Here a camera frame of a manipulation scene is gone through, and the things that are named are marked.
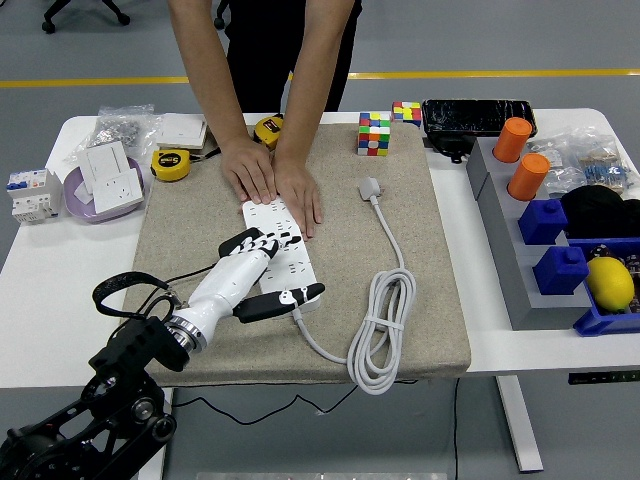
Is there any blue plastic bin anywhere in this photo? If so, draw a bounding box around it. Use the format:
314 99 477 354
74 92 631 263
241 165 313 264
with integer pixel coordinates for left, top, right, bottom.
567 237 640 337

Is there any white switch panel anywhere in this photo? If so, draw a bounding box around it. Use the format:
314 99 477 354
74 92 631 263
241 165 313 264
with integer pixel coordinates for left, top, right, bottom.
75 140 132 196

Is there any large colourful puzzle cube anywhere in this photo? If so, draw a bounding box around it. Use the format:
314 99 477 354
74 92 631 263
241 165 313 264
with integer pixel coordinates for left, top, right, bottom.
355 110 392 157

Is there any thin black plug cord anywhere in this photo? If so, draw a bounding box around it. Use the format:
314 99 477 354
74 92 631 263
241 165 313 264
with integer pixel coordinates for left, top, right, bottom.
164 262 359 427

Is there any black wrapped tray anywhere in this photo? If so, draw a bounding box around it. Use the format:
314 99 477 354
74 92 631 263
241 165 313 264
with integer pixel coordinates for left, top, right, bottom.
420 98 538 139

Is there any dark circuit board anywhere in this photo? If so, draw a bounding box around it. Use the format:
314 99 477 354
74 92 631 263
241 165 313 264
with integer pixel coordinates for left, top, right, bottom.
587 243 640 316

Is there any white power strip cord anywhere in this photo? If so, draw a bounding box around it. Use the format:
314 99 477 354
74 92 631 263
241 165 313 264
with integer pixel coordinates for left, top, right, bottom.
292 176 417 396

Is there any clear bag of metal screws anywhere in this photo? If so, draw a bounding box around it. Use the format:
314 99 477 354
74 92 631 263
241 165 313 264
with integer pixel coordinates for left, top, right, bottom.
62 103 166 164

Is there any black table control panel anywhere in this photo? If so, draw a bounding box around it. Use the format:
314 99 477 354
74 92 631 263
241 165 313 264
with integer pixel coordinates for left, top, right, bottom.
567 371 640 386

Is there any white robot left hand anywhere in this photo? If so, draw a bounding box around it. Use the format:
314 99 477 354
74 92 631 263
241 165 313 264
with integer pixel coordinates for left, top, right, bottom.
179 230 327 347

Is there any person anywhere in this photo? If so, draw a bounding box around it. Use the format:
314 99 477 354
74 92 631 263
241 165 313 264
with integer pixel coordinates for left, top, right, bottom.
219 0 364 115

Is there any yellow tape measure black strap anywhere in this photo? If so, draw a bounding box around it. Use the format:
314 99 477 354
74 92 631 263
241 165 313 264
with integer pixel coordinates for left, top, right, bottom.
149 146 221 183

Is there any white socket panel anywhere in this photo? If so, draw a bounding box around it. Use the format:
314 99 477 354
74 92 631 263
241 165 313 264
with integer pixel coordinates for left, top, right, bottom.
91 169 146 216

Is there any black cloth cap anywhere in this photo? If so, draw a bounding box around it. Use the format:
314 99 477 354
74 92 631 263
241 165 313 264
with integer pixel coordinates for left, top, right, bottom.
558 184 640 240

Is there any blue block with knob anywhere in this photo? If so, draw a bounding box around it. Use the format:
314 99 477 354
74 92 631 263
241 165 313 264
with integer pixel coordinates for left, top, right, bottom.
517 198 569 246
531 244 590 298

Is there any black hanging cable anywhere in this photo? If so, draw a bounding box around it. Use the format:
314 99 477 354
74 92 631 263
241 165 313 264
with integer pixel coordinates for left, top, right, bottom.
452 377 461 480

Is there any white circuit breaker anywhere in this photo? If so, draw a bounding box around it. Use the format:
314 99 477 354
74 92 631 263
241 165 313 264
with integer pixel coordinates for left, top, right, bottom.
5 168 64 225

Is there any white wall switch box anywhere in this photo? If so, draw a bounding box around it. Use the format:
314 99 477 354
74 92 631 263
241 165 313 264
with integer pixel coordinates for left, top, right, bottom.
153 113 209 151

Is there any orange cylinder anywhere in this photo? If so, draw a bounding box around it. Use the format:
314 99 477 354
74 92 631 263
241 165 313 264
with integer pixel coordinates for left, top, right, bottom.
506 152 551 202
492 116 533 164

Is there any clear bag of blue resistors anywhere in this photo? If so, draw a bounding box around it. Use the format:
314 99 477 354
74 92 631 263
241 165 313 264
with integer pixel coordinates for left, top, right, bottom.
574 147 640 197

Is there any yellow tape measure red label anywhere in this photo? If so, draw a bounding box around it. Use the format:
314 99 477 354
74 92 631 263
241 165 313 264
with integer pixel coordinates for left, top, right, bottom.
252 113 284 153

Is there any black device with strap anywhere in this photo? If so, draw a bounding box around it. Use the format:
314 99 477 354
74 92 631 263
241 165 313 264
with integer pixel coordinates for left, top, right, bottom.
424 130 479 165

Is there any purple bowl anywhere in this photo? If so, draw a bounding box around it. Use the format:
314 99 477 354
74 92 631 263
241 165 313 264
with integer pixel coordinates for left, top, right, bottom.
62 155 151 225

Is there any yellow lemon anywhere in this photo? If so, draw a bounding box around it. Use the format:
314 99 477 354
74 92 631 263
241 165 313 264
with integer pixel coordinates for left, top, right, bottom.
584 255 635 312

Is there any small colourful puzzle cube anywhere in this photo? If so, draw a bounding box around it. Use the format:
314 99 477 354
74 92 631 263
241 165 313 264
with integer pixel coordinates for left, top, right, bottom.
390 101 423 129

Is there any grey-brown mat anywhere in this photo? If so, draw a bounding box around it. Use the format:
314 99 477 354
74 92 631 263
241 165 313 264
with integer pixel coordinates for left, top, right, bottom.
122 122 472 389

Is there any clear bag of small parts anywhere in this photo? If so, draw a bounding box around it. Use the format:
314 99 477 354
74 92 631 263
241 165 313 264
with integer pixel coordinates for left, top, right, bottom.
529 124 621 199

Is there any grey block holder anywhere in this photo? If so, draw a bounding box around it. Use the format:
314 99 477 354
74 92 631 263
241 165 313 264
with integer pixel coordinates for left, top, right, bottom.
465 137 594 331

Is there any white power strip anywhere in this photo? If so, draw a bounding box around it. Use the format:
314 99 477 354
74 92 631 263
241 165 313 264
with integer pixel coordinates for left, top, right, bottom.
241 198 322 314

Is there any person's left hand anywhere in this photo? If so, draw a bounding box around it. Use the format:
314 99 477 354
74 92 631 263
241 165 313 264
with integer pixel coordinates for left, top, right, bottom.
272 154 325 241

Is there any person's right hand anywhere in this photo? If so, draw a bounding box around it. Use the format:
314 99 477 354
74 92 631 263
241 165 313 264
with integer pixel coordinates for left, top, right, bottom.
219 135 279 205

